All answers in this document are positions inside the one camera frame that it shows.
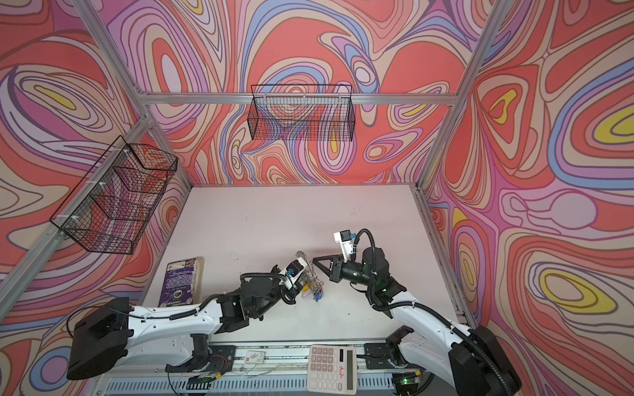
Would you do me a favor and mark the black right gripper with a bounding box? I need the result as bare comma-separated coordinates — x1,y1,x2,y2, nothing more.
314,254,377,288

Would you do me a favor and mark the key ring bunch with tags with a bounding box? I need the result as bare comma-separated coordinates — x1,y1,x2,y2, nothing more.
296,250,325,303

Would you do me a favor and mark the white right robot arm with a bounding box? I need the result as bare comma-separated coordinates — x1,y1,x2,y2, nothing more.
312,229,522,395

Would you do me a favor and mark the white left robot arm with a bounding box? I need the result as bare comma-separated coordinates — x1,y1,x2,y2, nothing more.
66,260,305,381

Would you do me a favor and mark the white staples box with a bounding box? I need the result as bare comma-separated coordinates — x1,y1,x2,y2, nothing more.
244,350,266,365

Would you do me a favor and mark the white calculator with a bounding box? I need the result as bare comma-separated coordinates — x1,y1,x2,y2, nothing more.
306,344,358,395

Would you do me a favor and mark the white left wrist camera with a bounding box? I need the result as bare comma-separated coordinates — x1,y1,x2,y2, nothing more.
284,257,306,289

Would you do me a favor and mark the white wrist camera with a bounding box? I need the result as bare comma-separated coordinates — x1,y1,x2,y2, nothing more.
284,257,306,289
334,229,357,262

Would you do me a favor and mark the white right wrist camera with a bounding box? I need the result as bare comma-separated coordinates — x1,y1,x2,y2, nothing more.
334,229,357,262

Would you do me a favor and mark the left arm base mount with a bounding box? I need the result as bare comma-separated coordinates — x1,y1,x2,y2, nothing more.
164,333,237,379

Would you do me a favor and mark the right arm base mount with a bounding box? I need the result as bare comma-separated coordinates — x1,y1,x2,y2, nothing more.
357,326,435,396

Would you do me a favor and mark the black wire basket back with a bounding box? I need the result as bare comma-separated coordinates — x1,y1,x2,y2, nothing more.
247,83,356,142

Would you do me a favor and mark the black wire basket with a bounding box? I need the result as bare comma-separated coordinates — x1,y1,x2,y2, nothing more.
247,83,356,142
49,136,178,255

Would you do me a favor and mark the black wire basket left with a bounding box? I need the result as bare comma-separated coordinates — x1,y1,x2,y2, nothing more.
49,136,178,255

